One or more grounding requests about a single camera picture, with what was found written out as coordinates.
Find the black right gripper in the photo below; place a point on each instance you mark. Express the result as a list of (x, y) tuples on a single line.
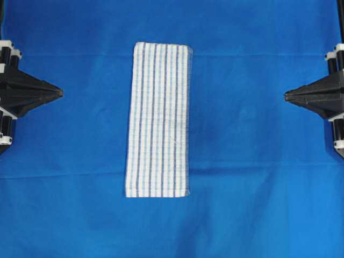
[(332, 83)]

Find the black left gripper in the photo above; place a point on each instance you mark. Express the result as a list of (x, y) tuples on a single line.
[(17, 105)]

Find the blue table cloth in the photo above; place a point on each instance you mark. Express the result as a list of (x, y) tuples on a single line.
[(264, 178)]

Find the white blue striped towel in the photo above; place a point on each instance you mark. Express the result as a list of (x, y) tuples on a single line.
[(158, 132)]

